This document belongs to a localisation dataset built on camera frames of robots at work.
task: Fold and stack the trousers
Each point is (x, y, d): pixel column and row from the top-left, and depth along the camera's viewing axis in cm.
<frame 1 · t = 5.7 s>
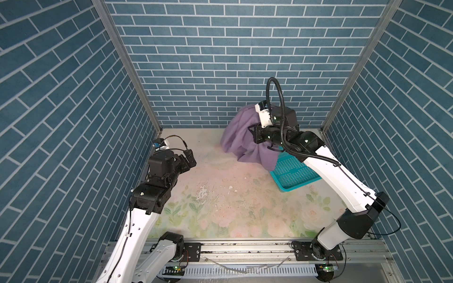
left hand: (189, 154, 69), fingers open
right hand: (253, 126, 70), fingers closed
teal plastic basket: (290, 172, 101), on the table

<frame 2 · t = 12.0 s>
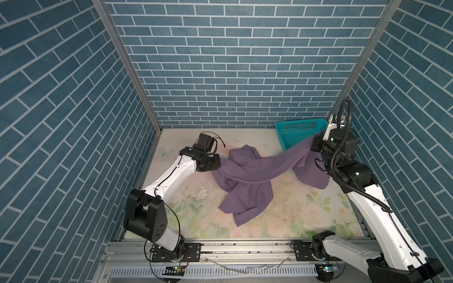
left hand: (222, 165, 85), fingers closed
right hand: (325, 132, 67), fingers closed
teal plastic basket: (292, 132, 110), point 9 cm above the table
purple trousers: (246, 174, 97), point 4 cm above the table

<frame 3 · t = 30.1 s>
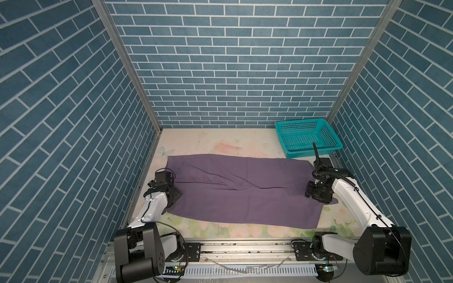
left hand: (175, 197, 87), fingers open
right hand: (313, 196, 82), fingers open
purple trousers: (249, 189, 93), point 2 cm above the table
the other named things where they were.

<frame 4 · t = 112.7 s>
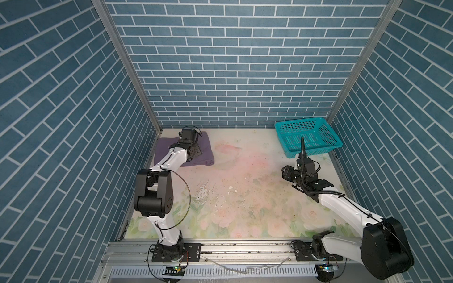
left hand: (198, 150, 96), fingers open
right hand: (287, 169, 88), fingers open
purple trousers: (205, 158, 105), point 2 cm above the table
the other named things where they were.

